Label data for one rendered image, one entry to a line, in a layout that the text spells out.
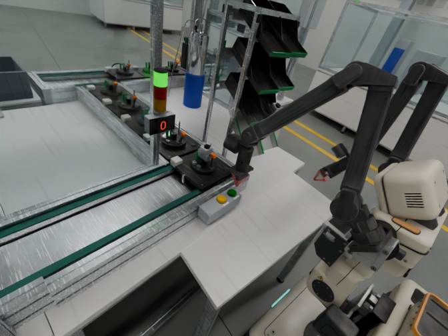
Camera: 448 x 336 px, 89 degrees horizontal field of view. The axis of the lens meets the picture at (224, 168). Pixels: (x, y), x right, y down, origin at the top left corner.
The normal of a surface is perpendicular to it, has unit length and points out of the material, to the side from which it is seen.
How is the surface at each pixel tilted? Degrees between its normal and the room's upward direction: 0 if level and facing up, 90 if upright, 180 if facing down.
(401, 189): 90
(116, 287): 0
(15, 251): 0
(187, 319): 0
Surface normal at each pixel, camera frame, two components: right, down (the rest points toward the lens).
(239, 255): 0.20, -0.77
